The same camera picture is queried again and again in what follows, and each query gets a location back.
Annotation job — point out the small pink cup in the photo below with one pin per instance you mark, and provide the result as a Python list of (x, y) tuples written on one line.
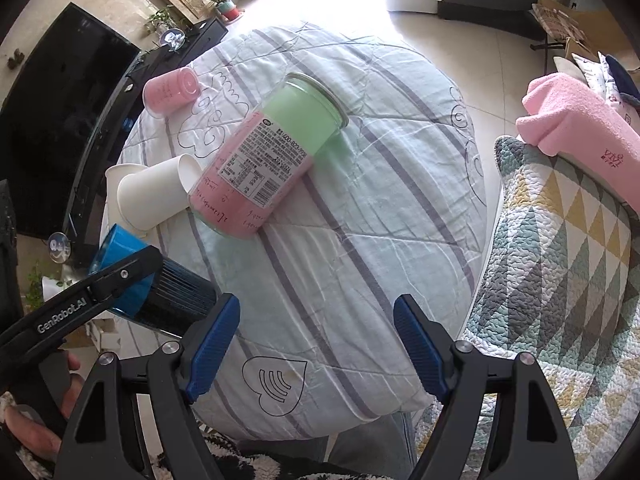
[(164, 94)]

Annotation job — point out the glass snow globe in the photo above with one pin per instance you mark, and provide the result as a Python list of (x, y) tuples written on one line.
[(173, 38)]

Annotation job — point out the pink towel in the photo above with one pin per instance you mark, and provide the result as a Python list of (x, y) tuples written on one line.
[(564, 116)]

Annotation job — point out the geometric patterned quilt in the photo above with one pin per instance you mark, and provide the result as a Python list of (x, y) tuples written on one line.
[(561, 281)]

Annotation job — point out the black tv cabinet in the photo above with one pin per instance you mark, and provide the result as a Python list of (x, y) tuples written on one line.
[(82, 221)]

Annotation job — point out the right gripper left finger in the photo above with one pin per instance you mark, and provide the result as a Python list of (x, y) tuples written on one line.
[(104, 437)]

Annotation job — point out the blue metal can cup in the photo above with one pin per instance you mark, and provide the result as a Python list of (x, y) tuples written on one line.
[(170, 300)]

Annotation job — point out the striped light quilted tablecloth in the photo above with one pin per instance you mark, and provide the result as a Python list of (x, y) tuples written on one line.
[(394, 204)]

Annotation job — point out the lying white paper cup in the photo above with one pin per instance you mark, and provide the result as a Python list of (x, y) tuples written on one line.
[(155, 194)]

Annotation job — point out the pink green plastic cup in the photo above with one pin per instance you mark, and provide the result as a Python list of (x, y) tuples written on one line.
[(273, 147)]

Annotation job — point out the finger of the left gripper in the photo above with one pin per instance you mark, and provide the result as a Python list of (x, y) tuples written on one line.
[(111, 282)]

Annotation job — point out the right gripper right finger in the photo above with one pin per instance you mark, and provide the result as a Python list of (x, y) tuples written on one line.
[(528, 438)]

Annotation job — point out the black television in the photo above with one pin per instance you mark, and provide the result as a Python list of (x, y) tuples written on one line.
[(51, 110)]

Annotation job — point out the person left hand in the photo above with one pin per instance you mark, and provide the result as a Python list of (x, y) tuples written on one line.
[(25, 423)]

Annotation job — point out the brown cardboard box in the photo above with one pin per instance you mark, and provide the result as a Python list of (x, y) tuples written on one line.
[(586, 33)]

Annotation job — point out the upright white paper cup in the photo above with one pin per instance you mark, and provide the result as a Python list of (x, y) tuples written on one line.
[(115, 174)]

